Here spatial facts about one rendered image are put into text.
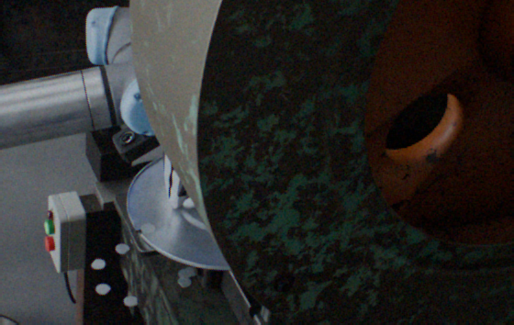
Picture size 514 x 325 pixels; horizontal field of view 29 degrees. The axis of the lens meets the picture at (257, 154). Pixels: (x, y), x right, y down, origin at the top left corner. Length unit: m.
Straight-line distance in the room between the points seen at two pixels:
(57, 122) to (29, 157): 1.71
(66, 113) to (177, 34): 0.39
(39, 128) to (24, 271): 1.38
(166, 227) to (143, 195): 0.08
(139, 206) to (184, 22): 0.76
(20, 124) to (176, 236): 0.38
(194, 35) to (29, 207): 1.98
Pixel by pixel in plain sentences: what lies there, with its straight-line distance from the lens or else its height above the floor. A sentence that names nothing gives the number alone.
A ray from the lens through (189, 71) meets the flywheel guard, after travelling 0.80.
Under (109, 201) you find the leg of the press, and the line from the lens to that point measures 1.76.
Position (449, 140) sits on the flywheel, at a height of 1.18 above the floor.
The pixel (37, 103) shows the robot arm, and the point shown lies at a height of 1.10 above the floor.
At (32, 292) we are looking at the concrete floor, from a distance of 2.50.
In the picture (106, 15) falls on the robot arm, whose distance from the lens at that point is 1.30.
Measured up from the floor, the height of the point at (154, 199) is 0.78.
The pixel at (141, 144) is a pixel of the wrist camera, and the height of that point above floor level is 0.93.
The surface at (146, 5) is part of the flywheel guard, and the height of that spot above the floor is 1.35.
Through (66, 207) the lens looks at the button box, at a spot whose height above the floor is 0.63.
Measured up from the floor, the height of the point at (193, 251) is 0.78.
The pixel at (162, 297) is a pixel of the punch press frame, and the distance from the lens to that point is 1.61.
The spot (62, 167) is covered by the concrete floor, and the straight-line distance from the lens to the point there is 2.87.
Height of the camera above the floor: 1.77
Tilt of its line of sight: 37 degrees down
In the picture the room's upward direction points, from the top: 9 degrees clockwise
